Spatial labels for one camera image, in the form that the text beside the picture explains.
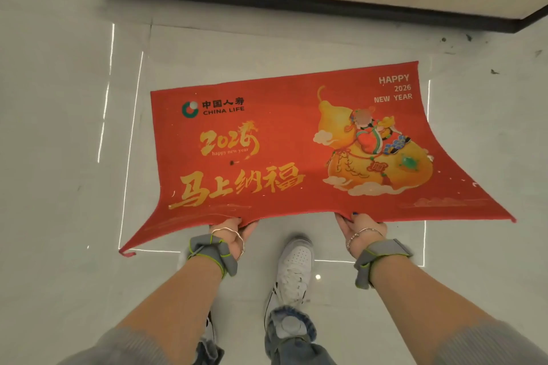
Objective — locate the person's left hand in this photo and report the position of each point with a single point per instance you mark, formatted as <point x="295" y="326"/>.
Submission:
<point x="231" y="234"/>

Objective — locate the person's right hand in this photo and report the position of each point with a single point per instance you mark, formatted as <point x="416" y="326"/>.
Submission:
<point x="364" y="234"/>

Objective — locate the person's right thumb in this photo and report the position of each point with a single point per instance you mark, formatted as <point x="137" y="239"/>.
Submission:
<point x="343" y="227"/>

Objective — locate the person's left thumb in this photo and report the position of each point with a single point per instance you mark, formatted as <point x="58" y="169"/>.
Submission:
<point x="250" y="228"/>

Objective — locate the red printed doormat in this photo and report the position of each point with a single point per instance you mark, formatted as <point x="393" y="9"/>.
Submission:
<point x="291" y="138"/>

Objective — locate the person's right forearm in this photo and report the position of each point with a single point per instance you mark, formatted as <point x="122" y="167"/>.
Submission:
<point x="421" y="296"/>

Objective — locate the person's left forearm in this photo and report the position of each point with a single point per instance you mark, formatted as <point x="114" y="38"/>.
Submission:
<point x="175" y="296"/>

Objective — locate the thin silver bangle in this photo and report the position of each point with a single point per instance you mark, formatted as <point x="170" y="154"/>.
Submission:
<point x="238" y="237"/>

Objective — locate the grey wrist band green trim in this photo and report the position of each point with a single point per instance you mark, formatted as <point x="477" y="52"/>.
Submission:
<point x="209" y="251"/>
<point x="379" y="255"/>

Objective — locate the white sneaker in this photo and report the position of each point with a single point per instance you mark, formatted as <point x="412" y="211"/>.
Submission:
<point x="293" y="270"/>
<point x="209" y="328"/>

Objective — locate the blue jeans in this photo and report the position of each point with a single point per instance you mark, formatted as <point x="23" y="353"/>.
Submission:
<point x="295" y="347"/>

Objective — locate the grey sweater sleeve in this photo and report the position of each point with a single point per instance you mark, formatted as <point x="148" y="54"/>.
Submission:
<point x="492" y="345"/>
<point x="120" y="349"/>

